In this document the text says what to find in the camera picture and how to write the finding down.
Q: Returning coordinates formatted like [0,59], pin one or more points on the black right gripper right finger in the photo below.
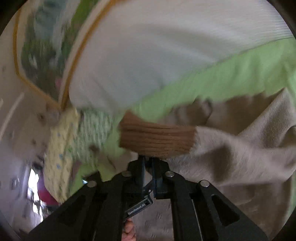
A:
[199,210]

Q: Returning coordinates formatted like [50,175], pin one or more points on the beige fleece sweater brown cuffs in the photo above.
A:
[244,146]

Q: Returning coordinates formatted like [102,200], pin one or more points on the gold framed landscape painting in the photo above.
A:
[48,40]

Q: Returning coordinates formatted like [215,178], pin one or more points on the yellow patterned cloth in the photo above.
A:
[58,161]

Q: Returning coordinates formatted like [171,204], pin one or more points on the green white patterned cloth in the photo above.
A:
[93,130]

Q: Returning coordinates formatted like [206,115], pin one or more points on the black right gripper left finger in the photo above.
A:
[94,212]

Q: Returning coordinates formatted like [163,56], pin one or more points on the person's left hand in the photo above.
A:
[128,232]

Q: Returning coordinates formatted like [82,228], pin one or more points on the light green bed sheet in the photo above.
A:
[266,69]

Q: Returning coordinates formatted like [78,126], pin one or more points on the white striped pillow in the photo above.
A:
[141,46]

